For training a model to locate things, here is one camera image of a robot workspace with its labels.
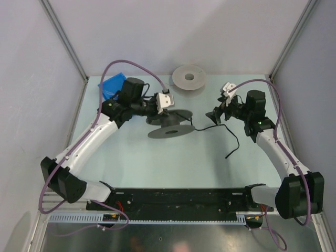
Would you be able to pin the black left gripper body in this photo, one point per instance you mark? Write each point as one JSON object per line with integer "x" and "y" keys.
{"x": 149, "y": 108}

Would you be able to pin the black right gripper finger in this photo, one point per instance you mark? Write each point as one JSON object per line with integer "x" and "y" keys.
{"x": 217, "y": 117}
{"x": 212, "y": 114}

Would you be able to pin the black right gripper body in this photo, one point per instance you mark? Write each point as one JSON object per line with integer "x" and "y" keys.
{"x": 234, "y": 109}

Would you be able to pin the black filament spool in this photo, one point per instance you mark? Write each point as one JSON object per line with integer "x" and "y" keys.
{"x": 170, "y": 124}

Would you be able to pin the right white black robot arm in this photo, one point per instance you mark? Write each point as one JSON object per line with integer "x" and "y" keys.
{"x": 301, "y": 191}

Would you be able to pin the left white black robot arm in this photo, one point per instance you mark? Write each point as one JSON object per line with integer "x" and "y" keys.
{"x": 61, "y": 173}

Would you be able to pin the blue plastic bin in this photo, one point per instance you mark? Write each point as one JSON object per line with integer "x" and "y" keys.
{"x": 111, "y": 86}

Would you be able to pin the white perforated filament spool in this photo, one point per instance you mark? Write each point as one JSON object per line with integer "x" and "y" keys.
{"x": 189, "y": 80}

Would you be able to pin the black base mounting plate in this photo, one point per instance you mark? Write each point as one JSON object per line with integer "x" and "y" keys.
{"x": 180, "y": 203}

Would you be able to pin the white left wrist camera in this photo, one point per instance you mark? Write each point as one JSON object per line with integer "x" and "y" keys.
{"x": 164, "y": 101}

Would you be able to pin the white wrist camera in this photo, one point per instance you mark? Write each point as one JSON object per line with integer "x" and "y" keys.
{"x": 164, "y": 101}
{"x": 229, "y": 90}

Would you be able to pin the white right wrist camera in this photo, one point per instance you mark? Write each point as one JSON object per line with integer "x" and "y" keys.
{"x": 229, "y": 90}

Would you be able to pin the grey slotted cable duct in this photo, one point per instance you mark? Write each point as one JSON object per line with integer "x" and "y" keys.
{"x": 109, "y": 218}

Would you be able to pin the aluminium frame post right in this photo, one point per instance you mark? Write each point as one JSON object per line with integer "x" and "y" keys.
{"x": 294, "y": 35}

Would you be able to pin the aluminium frame post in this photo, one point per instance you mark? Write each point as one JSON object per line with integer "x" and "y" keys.
{"x": 56, "y": 24}
{"x": 294, "y": 35}

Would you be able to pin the aluminium frame post left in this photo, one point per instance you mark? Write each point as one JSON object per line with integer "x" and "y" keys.
{"x": 56, "y": 24}

